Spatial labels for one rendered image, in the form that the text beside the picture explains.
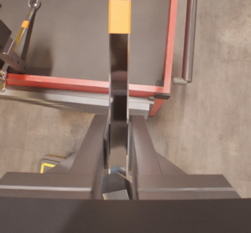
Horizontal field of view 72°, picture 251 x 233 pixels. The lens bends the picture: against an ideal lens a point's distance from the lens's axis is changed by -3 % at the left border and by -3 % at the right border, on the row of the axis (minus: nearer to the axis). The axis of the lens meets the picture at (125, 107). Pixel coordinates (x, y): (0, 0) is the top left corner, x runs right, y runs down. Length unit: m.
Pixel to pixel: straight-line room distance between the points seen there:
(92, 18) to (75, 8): 0.05
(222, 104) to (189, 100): 0.23
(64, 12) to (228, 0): 1.41
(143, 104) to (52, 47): 0.26
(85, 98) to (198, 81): 1.05
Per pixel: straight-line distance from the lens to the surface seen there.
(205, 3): 1.66
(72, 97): 0.46
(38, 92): 0.51
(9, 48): 0.39
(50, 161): 1.12
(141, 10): 0.47
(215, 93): 1.40
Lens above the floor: 1.29
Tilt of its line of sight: 81 degrees down
